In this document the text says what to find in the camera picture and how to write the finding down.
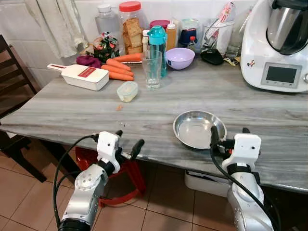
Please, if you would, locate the small red-capped bottle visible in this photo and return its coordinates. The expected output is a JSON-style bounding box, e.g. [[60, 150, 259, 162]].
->
[[187, 36, 197, 53]]

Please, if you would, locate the pink-lidded jar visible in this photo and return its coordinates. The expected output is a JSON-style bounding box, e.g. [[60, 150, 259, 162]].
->
[[150, 19, 171, 32]]

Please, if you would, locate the white slicer with red label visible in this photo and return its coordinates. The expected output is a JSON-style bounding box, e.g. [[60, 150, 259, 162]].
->
[[47, 63, 110, 91]]

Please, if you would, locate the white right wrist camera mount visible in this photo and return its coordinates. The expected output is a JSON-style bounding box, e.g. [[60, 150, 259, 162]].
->
[[232, 133, 262, 167]]

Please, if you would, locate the purple plastic bowl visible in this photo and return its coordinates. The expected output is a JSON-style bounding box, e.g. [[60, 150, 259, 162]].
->
[[165, 48, 196, 71]]

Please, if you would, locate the clear plastic utensil container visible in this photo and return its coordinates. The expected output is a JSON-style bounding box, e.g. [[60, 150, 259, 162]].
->
[[202, 19, 235, 56]]

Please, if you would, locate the dark purple vegetable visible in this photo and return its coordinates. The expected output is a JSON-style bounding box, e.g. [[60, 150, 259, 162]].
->
[[76, 54, 103, 69]]

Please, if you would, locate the shallow stainless steel bowl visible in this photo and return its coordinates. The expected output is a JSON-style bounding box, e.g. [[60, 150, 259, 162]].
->
[[173, 110, 227, 150]]

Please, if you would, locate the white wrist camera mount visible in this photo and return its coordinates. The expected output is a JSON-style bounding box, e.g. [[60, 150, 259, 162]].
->
[[232, 133, 262, 167], [96, 132, 120, 163]]

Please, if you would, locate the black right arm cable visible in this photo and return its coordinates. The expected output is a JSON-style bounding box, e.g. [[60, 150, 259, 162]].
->
[[210, 143, 282, 231]]

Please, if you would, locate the red-lidded jar of crackers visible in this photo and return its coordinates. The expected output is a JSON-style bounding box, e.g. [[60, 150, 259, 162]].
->
[[118, 1, 144, 55]]

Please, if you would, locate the orange carrot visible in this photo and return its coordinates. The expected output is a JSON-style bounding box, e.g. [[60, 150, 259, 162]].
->
[[105, 58, 132, 72], [109, 72, 135, 82], [101, 64, 135, 78], [114, 53, 144, 64]]

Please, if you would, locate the white plastic box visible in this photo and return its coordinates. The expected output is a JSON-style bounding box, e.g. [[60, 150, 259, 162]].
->
[[184, 170, 232, 198]]

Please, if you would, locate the orange bottle with white cap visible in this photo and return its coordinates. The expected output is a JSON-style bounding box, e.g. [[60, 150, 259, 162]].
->
[[166, 23, 178, 51]]

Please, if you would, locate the teal water bottle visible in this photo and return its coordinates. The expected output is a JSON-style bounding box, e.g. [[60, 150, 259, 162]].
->
[[148, 26, 168, 78]]

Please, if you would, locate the white kitchen food processor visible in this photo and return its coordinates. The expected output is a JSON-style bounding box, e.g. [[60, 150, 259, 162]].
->
[[240, 0, 308, 93]]

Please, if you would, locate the red plastic stool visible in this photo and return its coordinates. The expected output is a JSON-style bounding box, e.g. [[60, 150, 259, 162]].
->
[[74, 146, 147, 208]]

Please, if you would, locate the hanging beige towel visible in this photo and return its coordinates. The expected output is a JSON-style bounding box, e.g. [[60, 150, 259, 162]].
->
[[24, 0, 90, 59]]

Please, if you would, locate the dark blue jar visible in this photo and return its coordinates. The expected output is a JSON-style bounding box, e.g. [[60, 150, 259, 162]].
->
[[178, 19, 199, 48]]

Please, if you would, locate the dark printed snack packet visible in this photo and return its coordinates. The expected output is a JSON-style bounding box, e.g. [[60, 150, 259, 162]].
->
[[93, 32, 120, 64]]

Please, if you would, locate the small black pouch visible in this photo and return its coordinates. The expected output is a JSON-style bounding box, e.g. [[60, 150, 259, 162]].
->
[[200, 48, 225, 66]]

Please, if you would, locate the small white bottle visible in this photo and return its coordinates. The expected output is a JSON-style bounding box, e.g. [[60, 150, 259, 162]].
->
[[141, 29, 151, 52]]

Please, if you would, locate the clear drinking glass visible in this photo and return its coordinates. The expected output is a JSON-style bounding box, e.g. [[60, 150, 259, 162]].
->
[[142, 50, 163, 90]]

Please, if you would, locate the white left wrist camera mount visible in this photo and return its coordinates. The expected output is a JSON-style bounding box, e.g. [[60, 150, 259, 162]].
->
[[96, 132, 120, 163]]

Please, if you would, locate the small clear lidded container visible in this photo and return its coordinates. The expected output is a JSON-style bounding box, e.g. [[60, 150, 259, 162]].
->
[[117, 81, 139, 103]]

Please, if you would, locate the red and white package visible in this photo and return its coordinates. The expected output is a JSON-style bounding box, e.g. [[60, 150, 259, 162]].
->
[[214, 1, 236, 30]]

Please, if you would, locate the clear white-capped plastic bottle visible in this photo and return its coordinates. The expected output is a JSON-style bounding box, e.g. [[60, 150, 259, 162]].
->
[[95, 4, 121, 45]]

